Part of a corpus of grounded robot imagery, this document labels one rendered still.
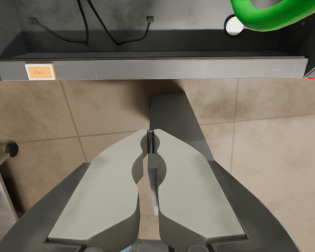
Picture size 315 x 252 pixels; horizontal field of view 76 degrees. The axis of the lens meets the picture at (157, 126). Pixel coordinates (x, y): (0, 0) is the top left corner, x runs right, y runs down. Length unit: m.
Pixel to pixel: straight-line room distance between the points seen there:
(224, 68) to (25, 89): 1.44
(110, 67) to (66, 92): 1.14
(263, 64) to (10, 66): 0.50
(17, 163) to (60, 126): 0.55
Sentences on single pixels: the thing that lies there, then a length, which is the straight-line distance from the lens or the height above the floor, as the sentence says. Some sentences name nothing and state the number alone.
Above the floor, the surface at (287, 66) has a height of 0.95.
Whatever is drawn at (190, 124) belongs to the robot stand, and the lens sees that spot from 0.99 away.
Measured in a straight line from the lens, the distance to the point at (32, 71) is 0.47.
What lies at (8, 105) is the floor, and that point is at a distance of 1.80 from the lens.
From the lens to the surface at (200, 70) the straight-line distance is 0.43.
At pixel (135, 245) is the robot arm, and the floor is 1.05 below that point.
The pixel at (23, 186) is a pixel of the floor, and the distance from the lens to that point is 2.22.
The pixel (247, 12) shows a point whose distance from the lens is 0.19.
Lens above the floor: 1.36
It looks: 63 degrees down
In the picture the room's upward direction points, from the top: 179 degrees clockwise
